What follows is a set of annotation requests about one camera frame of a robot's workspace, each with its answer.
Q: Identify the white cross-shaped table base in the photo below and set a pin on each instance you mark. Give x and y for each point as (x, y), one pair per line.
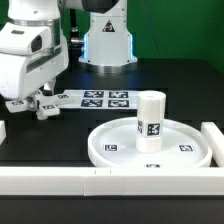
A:
(49, 105)

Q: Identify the white fence bar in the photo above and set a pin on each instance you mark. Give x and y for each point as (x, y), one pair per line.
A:
(65, 181)
(215, 139)
(2, 132)

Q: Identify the white right fence bar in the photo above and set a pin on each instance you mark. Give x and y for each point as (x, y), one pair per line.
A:
(215, 139)

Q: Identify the white front fence bar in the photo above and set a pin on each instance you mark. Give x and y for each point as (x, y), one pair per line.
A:
(65, 181)

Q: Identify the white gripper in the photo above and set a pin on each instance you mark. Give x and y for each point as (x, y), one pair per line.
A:
(20, 76)

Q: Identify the white left fence bar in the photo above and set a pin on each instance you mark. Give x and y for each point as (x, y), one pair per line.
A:
(2, 132)

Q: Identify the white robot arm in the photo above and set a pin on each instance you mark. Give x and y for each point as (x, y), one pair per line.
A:
(34, 51)

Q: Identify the black vertical cable connector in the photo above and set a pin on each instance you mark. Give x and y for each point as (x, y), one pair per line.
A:
(73, 22)

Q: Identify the white round table top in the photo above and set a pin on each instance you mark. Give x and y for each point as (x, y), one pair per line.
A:
(113, 144)

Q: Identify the white marker plate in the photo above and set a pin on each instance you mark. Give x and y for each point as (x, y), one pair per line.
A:
(100, 99)

